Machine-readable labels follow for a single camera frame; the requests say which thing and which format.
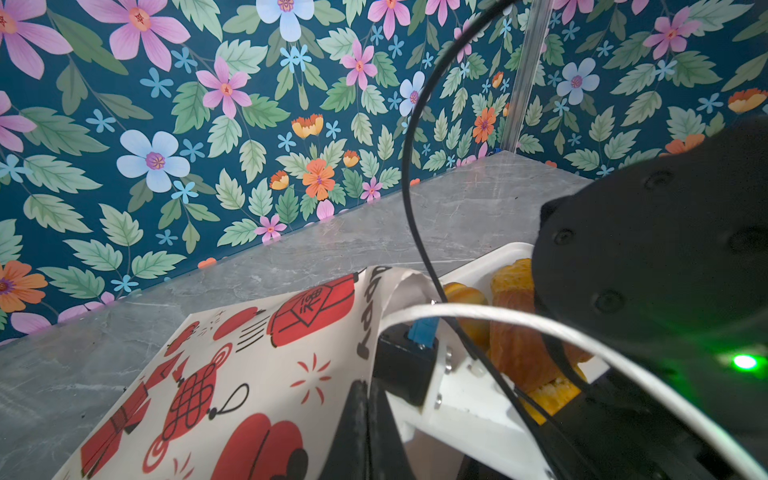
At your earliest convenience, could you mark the striped yellow bread roll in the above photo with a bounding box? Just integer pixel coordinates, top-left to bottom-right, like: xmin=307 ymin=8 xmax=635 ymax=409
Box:
xmin=442 ymin=281 xmax=491 ymax=352

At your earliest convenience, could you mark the white plastic tray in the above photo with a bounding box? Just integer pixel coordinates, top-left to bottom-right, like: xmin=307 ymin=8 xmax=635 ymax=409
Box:
xmin=440 ymin=241 xmax=610 ymax=385

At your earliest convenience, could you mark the black camera cable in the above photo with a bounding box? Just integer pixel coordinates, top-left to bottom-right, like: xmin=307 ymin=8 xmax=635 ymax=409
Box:
xmin=400 ymin=0 xmax=577 ymax=480

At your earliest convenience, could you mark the red white paper bag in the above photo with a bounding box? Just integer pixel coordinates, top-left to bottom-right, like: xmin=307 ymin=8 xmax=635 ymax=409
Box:
xmin=52 ymin=265 xmax=768 ymax=480

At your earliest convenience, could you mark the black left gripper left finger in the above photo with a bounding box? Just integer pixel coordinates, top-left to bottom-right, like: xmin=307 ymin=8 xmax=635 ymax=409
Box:
xmin=319 ymin=380 xmax=368 ymax=480

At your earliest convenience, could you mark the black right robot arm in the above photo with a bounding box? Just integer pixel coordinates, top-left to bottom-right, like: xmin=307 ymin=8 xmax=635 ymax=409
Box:
xmin=351 ymin=116 xmax=767 ymax=479

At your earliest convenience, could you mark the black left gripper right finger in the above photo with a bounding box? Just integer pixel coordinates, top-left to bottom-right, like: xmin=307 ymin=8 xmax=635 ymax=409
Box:
xmin=368 ymin=380 xmax=416 ymax=480

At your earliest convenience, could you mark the orange brown croissant bread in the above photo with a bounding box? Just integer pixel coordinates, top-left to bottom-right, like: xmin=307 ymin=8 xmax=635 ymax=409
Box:
xmin=490 ymin=258 xmax=580 ymax=396

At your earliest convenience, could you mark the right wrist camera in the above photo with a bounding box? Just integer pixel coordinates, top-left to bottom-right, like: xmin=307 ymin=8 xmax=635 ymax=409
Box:
xmin=369 ymin=317 xmax=442 ymax=408

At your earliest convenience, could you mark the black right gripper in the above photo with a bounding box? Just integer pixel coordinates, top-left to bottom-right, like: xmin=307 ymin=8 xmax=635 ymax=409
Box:
xmin=383 ymin=359 xmax=768 ymax=480

